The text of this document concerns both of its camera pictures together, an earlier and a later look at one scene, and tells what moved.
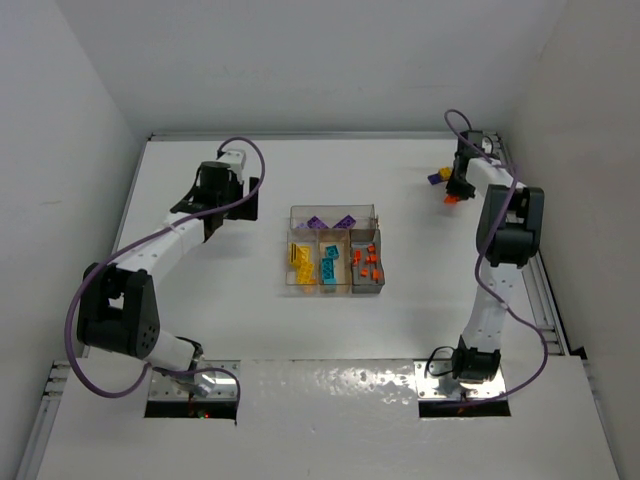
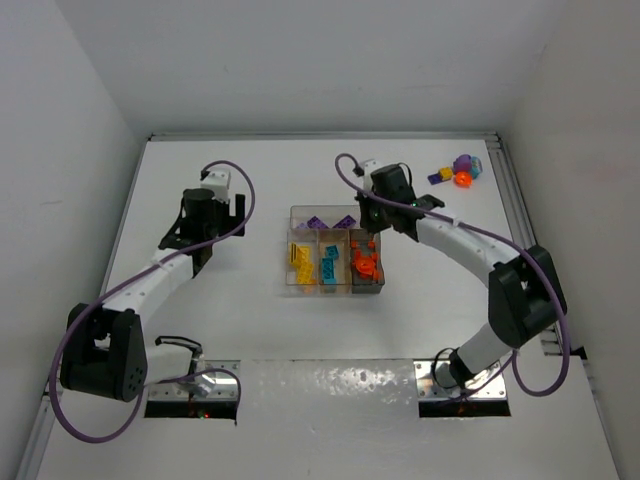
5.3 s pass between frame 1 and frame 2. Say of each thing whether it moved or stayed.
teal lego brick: stayed
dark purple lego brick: stayed
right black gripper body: moved
